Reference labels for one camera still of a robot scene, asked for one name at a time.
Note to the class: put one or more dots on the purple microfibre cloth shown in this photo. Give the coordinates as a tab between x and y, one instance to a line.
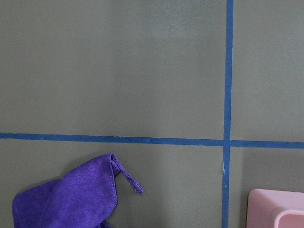
83	198

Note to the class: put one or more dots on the pink plastic bin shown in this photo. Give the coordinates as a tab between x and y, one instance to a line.
275	209

